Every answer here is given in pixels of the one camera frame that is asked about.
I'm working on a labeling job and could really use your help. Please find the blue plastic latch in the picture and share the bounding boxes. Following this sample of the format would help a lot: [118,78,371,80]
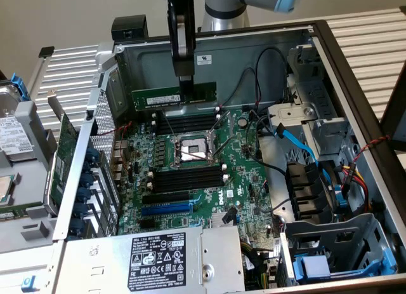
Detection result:
[20,274,37,292]

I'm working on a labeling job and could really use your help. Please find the yellow red wire bundle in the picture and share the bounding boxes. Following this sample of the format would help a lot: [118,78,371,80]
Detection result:
[341,162,372,213]

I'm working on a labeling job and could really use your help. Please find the open PC case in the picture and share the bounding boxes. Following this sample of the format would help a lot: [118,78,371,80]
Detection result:
[52,19,406,294]

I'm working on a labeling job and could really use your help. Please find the blue disk wire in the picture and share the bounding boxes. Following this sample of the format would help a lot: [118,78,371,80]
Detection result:
[275,123,339,196]

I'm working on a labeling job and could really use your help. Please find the black RAM slots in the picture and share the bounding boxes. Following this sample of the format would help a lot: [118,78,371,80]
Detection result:
[147,163,230,195]
[152,108,223,136]

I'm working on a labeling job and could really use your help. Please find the low metal disk bay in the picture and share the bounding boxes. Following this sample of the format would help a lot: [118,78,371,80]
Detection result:
[278,213,399,286]

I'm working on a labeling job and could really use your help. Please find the thick black wire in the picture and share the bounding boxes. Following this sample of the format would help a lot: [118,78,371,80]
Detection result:
[246,109,288,178]

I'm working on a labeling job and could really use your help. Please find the thin black wire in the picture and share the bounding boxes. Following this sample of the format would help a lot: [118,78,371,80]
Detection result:
[254,47,290,111]

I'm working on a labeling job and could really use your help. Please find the silver hard disk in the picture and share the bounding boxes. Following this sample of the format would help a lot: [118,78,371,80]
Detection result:
[0,86,36,162]

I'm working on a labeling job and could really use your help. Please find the silver power supply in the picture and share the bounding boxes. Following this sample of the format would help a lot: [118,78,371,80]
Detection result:
[52,225,247,294]

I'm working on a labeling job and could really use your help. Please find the green graphics card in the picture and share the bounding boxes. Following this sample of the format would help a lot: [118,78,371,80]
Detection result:
[43,90,80,216]

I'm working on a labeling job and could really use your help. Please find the black panel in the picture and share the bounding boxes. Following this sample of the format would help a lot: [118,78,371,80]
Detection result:
[379,59,406,152]

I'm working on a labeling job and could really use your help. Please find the silver chipset heatsink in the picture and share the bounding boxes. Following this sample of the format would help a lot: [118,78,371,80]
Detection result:
[209,211,239,229]

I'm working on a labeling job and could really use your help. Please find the green RAM stick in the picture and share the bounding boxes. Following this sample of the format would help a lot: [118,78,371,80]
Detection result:
[131,81,218,111]
[0,203,44,219]

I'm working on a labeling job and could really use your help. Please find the CPU socket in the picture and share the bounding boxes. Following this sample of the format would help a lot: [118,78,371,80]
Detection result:
[169,128,223,171]

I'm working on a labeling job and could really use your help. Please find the silver CPU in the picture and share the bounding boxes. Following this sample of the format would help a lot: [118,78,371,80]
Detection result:
[0,175,15,206]

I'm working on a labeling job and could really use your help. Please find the green motherboard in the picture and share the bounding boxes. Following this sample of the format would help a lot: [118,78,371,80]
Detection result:
[117,108,280,241]

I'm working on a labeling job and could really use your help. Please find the tall metal disk bay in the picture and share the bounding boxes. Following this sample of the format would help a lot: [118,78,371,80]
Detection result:
[268,44,360,159]

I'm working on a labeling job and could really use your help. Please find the long black expansion slot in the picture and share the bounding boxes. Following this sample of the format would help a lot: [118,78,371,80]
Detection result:
[141,191,192,205]

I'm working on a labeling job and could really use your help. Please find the blue slot latch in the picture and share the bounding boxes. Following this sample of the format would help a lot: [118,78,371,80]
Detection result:
[69,218,85,236]
[85,146,100,168]
[77,186,93,203]
[79,171,96,189]
[74,202,90,219]

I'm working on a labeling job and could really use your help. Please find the red black twisted wire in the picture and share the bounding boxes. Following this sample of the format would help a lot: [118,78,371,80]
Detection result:
[350,134,391,165]
[96,121,134,138]

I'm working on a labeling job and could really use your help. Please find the blue expansion slot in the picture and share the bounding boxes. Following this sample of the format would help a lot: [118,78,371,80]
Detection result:
[141,201,194,217]

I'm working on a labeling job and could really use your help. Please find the blue disk caddy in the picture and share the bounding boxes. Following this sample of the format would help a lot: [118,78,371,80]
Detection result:
[293,248,398,284]

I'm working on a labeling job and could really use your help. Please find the metal locking lever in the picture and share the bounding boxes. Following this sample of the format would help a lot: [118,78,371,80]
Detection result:
[214,137,239,158]
[209,109,232,133]

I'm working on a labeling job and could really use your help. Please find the blue disk bracket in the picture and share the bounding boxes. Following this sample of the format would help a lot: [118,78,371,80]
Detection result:
[9,72,31,102]

